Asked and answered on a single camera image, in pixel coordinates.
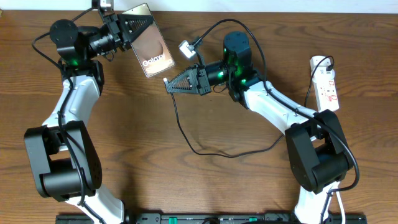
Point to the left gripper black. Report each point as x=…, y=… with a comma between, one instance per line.
x=114, y=27

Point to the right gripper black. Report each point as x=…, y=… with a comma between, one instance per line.
x=198, y=80

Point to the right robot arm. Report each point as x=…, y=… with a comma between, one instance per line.
x=319, y=156

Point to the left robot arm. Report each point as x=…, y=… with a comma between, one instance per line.
x=63, y=159

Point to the white power strip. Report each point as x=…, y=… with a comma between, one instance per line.
x=323, y=79

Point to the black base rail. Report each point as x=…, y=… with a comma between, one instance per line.
x=148, y=218

